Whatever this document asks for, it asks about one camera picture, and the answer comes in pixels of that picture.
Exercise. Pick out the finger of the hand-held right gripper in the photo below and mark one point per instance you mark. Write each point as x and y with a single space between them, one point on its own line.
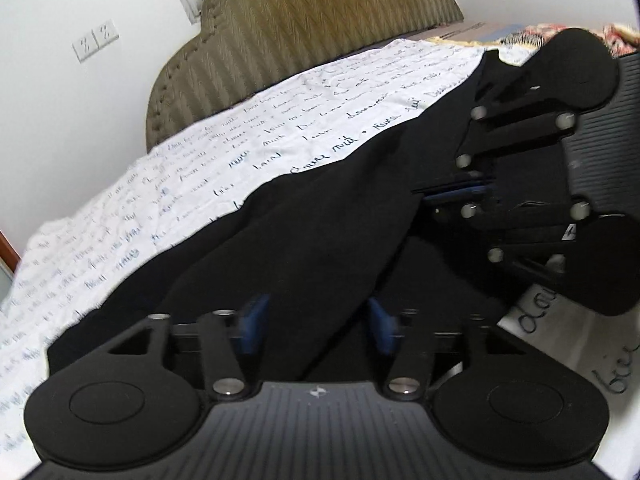
475 182
462 200

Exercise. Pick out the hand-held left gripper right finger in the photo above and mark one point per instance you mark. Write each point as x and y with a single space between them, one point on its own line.
382 327

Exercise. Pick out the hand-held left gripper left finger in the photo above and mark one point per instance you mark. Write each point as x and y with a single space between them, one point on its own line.
256 325

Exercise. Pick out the black pants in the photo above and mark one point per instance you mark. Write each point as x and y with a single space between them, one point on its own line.
300 220

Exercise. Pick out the patterned yellow blanket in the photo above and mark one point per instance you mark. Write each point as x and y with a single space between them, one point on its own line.
575 30

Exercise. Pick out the brown mattress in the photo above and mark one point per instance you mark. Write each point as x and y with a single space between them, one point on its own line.
465 31

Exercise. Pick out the white script-printed bed sheet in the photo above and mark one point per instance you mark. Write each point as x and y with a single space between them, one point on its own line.
200 160

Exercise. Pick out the olive upholstered headboard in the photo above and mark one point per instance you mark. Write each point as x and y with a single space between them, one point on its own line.
300 25

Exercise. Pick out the wooden door frame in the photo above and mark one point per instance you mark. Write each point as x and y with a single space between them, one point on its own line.
9 252

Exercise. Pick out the white wall socket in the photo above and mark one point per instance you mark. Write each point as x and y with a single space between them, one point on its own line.
107 34
85 49

